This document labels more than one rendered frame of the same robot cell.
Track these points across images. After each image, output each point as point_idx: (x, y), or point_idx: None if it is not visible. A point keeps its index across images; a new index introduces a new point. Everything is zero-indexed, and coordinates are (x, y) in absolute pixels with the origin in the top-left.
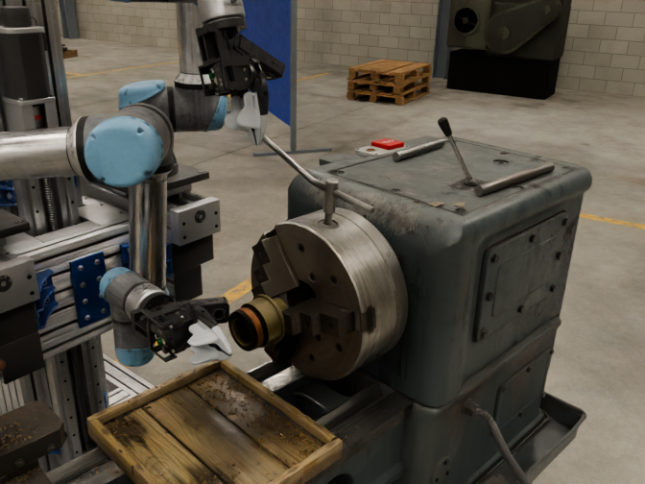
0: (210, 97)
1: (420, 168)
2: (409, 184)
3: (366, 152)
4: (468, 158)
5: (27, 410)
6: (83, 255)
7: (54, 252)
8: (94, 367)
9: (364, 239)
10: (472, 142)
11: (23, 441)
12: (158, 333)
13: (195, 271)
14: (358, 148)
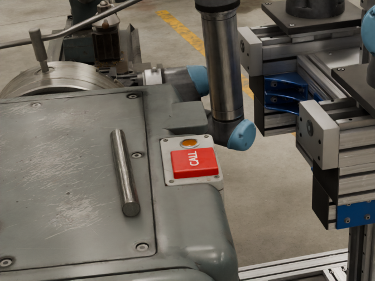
0: (368, 5)
1: (67, 146)
2: (35, 116)
3: (184, 136)
4: (41, 206)
5: (121, 68)
6: (321, 97)
7: (311, 73)
8: (364, 234)
9: (12, 90)
10: (105, 269)
11: (97, 66)
12: None
13: (323, 195)
14: (210, 138)
